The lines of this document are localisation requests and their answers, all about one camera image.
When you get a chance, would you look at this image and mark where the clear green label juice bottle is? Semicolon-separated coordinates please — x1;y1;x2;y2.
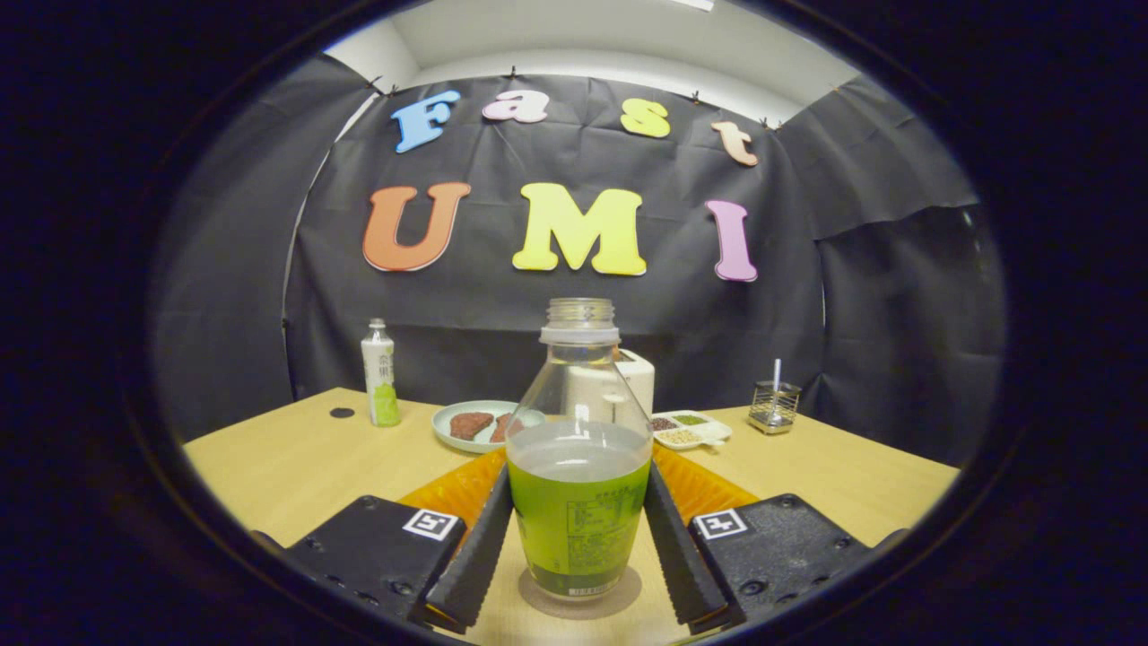
505;298;654;600

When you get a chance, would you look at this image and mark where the pale green plate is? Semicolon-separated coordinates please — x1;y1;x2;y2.
431;400;546;454

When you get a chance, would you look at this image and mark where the black backdrop cloth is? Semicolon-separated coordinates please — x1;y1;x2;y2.
152;54;1005;467

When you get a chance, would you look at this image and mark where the wooden table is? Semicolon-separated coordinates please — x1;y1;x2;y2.
182;388;961;646

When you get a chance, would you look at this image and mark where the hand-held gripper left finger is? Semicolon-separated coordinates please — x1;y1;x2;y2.
287;446;517;633

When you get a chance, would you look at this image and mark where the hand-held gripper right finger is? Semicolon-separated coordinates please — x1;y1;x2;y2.
644;446;875;633

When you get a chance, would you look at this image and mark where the white toaster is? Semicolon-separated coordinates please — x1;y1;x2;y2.
565;349;656;423

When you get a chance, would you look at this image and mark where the slim white green bottle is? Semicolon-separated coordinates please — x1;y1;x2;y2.
361;319;402;428

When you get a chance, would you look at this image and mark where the round brown coaster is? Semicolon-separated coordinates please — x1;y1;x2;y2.
517;565;643;620

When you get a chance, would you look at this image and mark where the white divided seed dish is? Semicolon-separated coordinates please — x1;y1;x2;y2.
651;410;733;450

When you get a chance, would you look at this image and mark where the wire mesh holder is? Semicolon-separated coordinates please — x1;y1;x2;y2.
748;380;803;435

